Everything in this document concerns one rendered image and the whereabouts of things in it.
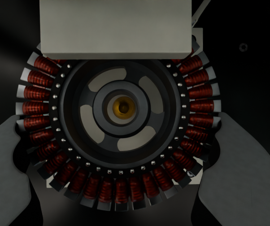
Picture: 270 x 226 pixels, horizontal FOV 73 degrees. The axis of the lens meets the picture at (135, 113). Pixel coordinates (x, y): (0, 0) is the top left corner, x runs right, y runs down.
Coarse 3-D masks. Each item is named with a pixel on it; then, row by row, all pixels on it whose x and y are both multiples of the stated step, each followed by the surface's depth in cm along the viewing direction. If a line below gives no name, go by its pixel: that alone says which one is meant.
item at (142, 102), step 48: (192, 48) 10; (48, 96) 10; (96, 96) 10; (144, 96) 11; (192, 96) 10; (48, 144) 9; (96, 144) 12; (144, 144) 12; (192, 144) 10; (96, 192) 9; (144, 192) 10
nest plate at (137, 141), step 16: (192, 32) 17; (96, 80) 17; (112, 80) 17; (144, 80) 17; (128, 96) 17; (160, 96) 17; (80, 112) 17; (112, 112) 17; (160, 112) 17; (96, 128) 17; (144, 128) 17; (128, 144) 17; (192, 176) 17
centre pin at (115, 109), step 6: (114, 102) 15; (120, 102) 14; (126, 102) 14; (132, 102) 15; (114, 108) 15; (120, 108) 14; (126, 108) 14; (132, 108) 15; (114, 114) 15; (120, 114) 15; (126, 114) 15; (132, 114) 15
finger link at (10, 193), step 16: (0, 128) 9; (16, 128) 9; (0, 144) 8; (16, 144) 8; (0, 160) 7; (16, 160) 8; (0, 176) 7; (16, 176) 7; (0, 192) 6; (16, 192) 6; (32, 192) 6; (0, 208) 6; (16, 208) 6; (32, 208) 6; (0, 224) 5; (16, 224) 6; (32, 224) 6
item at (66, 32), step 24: (48, 0) 7; (72, 0) 7; (96, 0) 7; (120, 0) 7; (144, 0) 7; (168, 0) 7; (48, 24) 7; (72, 24) 7; (96, 24) 7; (120, 24) 7; (144, 24) 7; (168, 24) 7; (48, 48) 7; (72, 48) 7; (96, 48) 7; (120, 48) 7; (144, 48) 7; (168, 48) 7
